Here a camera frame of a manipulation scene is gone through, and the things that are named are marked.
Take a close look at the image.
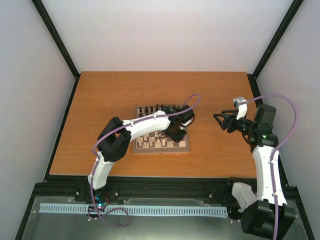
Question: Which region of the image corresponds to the dark chess pieces row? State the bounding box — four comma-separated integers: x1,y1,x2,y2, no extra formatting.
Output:
134,104,182,118

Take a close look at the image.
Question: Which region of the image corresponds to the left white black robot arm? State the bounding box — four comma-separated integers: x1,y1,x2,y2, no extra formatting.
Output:
86,105,195,202

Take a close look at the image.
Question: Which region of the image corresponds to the black aluminium frame rail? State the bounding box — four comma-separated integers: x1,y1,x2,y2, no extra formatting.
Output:
32,176,300,205

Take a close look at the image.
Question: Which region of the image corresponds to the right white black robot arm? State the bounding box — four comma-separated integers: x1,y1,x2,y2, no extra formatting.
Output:
213,104,296,240

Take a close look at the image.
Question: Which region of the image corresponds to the light blue cable duct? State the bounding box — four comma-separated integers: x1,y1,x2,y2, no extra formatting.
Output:
38,203,228,218

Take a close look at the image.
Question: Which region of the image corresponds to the pile of white chess pieces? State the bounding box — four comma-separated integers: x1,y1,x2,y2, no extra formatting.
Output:
133,135,174,149

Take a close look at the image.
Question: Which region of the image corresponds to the purple cable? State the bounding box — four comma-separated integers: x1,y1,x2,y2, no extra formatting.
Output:
226,94,300,240
87,93,202,229

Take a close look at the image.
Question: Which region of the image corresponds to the wooden folding chess board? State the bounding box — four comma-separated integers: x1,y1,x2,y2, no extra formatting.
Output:
131,104,191,155

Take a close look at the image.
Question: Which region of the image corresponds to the left controller circuit board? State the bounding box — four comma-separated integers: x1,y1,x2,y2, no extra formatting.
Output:
94,193,110,213

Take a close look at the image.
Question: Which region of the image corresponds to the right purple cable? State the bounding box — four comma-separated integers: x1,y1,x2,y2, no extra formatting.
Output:
226,94,300,240

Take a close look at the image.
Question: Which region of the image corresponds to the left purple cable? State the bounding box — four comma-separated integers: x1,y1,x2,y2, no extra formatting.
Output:
87,93,202,229

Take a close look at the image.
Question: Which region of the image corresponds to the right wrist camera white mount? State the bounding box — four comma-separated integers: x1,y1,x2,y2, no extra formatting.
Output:
232,96,248,120

